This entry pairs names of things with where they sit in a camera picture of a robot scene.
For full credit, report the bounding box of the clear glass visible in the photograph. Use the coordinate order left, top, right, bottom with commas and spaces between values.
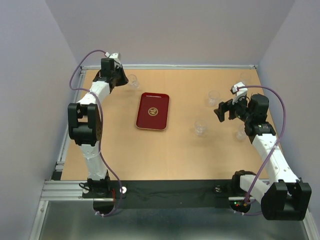
194, 120, 207, 136
208, 90, 220, 107
127, 74, 140, 89

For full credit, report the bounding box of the clear glass far right corner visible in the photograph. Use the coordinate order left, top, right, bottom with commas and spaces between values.
240, 72, 252, 86

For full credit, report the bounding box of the clear glass under right arm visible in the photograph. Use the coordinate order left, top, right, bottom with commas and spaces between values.
235, 125, 247, 141

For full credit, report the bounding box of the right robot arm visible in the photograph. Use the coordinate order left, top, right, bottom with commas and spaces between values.
214, 94, 312, 221

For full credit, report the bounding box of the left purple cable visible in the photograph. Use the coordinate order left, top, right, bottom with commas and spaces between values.
69, 49, 126, 218

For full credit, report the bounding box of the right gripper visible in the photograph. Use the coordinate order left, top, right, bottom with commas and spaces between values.
213, 94, 253, 123

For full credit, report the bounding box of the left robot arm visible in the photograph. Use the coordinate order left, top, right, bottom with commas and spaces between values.
67, 53, 129, 198

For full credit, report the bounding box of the black base mat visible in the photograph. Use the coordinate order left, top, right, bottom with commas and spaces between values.
82, 179, 271, 210

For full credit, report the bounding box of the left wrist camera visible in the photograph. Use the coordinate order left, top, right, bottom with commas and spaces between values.
104, 51, 121, 62

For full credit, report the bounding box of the red lacquer tray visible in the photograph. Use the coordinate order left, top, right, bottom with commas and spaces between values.
135, 92, 170, 131

